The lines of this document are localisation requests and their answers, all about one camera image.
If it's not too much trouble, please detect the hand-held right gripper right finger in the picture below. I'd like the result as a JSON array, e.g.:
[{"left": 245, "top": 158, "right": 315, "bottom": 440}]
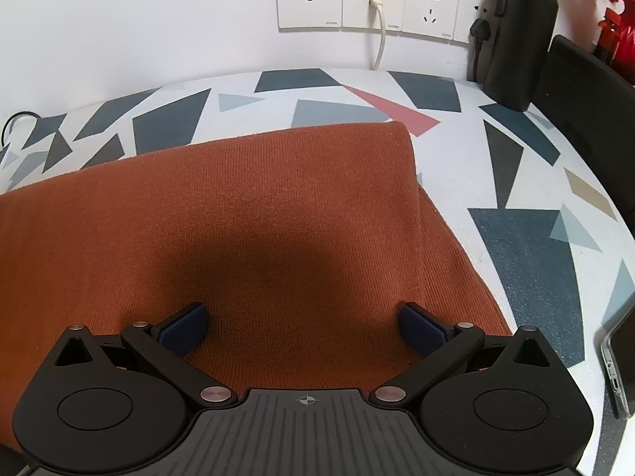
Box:
[{"left": 369, "top": 301, "right": 579, "bottom": 407}]

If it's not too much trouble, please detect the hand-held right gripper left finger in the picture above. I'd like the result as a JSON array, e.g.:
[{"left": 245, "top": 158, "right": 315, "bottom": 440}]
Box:
[{"left": 30, "top": 301, "right": 239, "bottom": 407}]

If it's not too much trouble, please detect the rust brown knit sweater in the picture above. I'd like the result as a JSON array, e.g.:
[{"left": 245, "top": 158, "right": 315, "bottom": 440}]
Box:
[{"left": 0, "top": 120, "right": 514, "bottom": 457}]

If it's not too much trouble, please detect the geometric patterned bed sheet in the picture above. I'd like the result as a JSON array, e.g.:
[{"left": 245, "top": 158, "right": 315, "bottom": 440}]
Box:
[{"left": 0, "top": 67, "right": 635, "bottom": 476}]

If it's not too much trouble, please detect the smartphone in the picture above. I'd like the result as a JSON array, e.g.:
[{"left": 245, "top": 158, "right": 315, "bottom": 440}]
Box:
[{"left": 600, "top": 302, "right": 635, "bottom": 420}]

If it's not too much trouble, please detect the black power plug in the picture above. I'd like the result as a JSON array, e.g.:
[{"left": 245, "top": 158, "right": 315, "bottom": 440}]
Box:
[{"left": 469, "top": 17, "right": 494, "bottom": 83}]

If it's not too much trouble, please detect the black water bottle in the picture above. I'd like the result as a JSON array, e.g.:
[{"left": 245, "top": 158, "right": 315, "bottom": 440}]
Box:
[{"left": 483, "top": 0, "right": 560, "bottom": 112}]

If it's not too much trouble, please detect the white five-hole power socket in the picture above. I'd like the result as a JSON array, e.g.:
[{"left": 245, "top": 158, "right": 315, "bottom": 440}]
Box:
[{"left": 403, "top": 0, "right": 460, "bottom": 40}]

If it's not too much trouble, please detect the red vase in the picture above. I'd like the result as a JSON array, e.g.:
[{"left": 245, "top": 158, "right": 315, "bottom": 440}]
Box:
[{"left": 593, "top": 7, "right": 635, "bottom": 67}]

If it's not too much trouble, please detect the black cable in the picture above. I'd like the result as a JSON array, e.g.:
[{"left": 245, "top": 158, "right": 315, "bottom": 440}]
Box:
[{"left": 0, "top": 111, "right": 43, "bottom": 152}]

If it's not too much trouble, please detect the white cable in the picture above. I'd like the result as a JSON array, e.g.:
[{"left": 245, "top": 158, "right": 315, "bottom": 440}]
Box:
[{"left": 368, "top": 0, "right": 389, "bottom": 71}]

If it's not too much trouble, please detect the white data wall plate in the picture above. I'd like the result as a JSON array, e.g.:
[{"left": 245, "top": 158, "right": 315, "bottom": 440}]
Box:
[{"left": 341, "top": 0, "right": 408, "bottom": 34}]

